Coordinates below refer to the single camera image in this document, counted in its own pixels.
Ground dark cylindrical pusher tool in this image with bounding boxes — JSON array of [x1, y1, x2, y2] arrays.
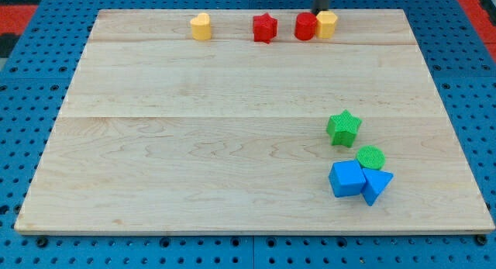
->
[[311, 0, 331, 15]]

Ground red cylinder block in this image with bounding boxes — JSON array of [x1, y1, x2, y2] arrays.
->
[[294, 12, 317, 41]]

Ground yellow hexagon block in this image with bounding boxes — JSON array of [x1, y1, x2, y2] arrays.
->
[[315, 11, 339, 39]]

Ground red star block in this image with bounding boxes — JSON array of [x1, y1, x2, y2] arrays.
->
[[252, 12, 278, 43]]

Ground yellow heart block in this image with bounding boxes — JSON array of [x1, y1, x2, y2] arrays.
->
[[190, 12, 212, 40]]

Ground green star block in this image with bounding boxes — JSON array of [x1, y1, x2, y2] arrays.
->
[[326, 109, 362, 148]]

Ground green cylinder block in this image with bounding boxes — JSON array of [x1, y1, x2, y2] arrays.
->
[[356, 145, 386, 170]]

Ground blue cube block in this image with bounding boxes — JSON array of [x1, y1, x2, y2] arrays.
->
[[329, 160, 366, 198]]

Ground blue triangle block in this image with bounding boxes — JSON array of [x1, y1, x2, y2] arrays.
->
[[361, 168, 394, 206]]

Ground wooden board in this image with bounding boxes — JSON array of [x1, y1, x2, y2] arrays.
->
[[15, 9, 494, 236]]

